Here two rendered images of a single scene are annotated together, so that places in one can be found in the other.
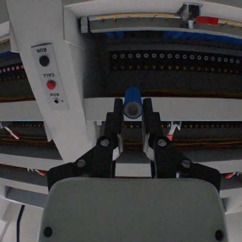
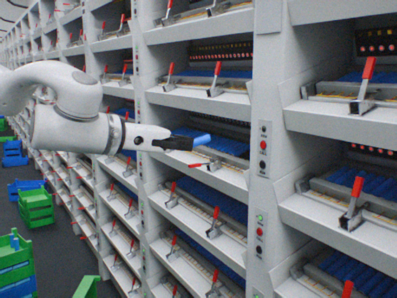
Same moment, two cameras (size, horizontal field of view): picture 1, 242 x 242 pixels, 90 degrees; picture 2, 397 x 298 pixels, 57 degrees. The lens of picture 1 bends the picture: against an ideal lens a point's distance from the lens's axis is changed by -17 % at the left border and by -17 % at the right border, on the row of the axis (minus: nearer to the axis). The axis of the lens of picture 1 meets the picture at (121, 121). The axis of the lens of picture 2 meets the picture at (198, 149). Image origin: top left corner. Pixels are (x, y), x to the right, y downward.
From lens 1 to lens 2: 0.82 m
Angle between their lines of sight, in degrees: 79
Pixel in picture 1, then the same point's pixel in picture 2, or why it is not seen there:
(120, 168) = (240, 25)
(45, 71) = (264, 156)
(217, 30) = (208, 152)
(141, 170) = (224, 25)
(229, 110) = (189, 103)
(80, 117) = (253, 108)
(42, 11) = (257, 195)
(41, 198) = not seen: outside the picture
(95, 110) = (247, 112)
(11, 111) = (319, 125)
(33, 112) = (292, 119)
